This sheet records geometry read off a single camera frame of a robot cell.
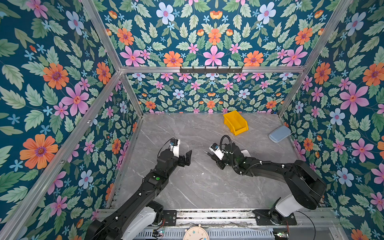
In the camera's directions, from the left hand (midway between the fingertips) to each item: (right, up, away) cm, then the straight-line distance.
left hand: (186, 146), depth 79 cm
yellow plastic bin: (+34, +14, +34) cm, 50 cm away
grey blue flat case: (+64, +6, +27) cm, 70 cm away
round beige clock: (+6, -38, -11) cm, 40 cm away
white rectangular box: (+36, -6, +12) cm, 38 cm away
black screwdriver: (+12, -5, +8) cm, 15 cm away
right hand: (+15, -6, +9) cm, 19 cm away
